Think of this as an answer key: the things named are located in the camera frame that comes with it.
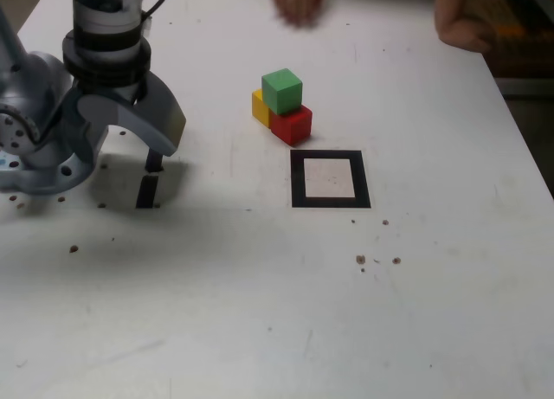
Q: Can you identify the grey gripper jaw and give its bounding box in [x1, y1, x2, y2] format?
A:
[76, 69, 188, 157]

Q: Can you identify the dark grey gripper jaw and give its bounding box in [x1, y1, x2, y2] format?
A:
[54, 85, 110, 166]

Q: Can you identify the yellow cube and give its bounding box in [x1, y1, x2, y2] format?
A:
[251, 88, 274, 130]

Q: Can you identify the green cube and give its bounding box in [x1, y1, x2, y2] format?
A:
[261, 68, 303, 117]

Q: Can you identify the red cube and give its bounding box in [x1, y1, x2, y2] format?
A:
[268, 104, 313, 147]

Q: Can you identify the black tape square outline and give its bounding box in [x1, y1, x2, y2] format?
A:
[289, 149, 372, 209]

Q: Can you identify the person's hand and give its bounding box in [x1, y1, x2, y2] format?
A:
[271, 0, 326, 28]

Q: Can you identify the black tape strip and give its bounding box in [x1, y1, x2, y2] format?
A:
[135, 150, 165, 209]

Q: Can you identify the brown background furniture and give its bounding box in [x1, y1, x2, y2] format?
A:
[488, 0, 554, 78]

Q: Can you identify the black camera cable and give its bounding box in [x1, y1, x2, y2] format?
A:
[140, 0, 178, 19]

